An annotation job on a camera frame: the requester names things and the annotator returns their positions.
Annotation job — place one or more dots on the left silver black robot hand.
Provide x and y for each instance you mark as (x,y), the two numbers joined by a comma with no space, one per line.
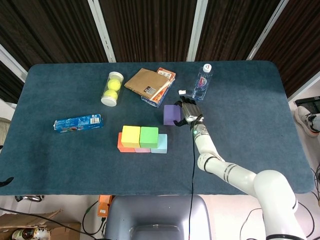
(6,181)

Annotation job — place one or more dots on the white sneaker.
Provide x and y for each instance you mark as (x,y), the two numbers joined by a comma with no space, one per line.
(307,120)

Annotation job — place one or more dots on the brown spiral notebook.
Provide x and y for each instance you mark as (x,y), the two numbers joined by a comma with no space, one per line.
(146,82)

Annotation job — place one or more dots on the bottle in cardboard box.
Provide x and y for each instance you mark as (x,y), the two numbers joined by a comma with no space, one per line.
(25,234)

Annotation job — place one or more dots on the brown cardboard box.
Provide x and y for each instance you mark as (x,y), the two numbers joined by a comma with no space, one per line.
(62,230)

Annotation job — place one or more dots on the blue orange card box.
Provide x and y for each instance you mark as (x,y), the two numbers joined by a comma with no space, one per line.
(166,73)

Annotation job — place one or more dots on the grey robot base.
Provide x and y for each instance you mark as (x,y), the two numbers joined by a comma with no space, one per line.
(157,215)

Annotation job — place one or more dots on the clear plastic water bottle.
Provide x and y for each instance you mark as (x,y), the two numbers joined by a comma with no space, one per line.
(201,85)

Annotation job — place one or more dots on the yellow tennis ball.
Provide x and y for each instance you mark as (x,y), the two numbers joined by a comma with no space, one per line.
(114,84)
(110,94)

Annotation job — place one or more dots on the chrome metal bar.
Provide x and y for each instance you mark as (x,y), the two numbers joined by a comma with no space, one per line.
(30,198)

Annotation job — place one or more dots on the small white eraser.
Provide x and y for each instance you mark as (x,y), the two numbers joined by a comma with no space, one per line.
(182,91)

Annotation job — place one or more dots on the orange power strip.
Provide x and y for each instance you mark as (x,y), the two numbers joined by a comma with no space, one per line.
(103,206)

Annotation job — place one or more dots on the green foam cube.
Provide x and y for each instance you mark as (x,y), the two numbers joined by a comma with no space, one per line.
(149,137)

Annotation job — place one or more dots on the black flat device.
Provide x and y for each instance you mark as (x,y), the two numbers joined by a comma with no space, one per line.
(310,101)

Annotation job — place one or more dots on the pink foam cube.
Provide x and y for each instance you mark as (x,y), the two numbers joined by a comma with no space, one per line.
(142,150)

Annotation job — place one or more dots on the yellow foam cube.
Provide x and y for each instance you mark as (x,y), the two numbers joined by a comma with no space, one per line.
(131,136)

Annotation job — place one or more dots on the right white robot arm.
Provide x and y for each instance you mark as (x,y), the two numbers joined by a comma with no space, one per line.
(237,170)

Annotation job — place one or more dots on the purple foam cube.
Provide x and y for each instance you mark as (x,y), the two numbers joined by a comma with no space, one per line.
(172,114)

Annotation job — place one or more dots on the white frame post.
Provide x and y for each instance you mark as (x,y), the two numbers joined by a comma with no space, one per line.
(12,62)
(265,27)
(102,30)
(197,30)

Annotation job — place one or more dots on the light blue foam cube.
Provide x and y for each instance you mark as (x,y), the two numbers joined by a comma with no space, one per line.
(162,145)

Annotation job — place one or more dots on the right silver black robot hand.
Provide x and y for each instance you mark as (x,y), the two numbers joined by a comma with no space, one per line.
(191,111)

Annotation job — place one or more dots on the orange foam cube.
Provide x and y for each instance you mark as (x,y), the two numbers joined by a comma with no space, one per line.
(120,146)

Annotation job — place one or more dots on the blue Oreo cookie box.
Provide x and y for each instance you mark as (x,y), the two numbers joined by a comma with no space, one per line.
(78,123)

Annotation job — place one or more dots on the clear tennis ball tube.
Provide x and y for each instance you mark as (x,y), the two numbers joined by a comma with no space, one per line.
(109,101)

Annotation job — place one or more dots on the teal table cloth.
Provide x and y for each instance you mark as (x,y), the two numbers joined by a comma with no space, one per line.
(250,112)

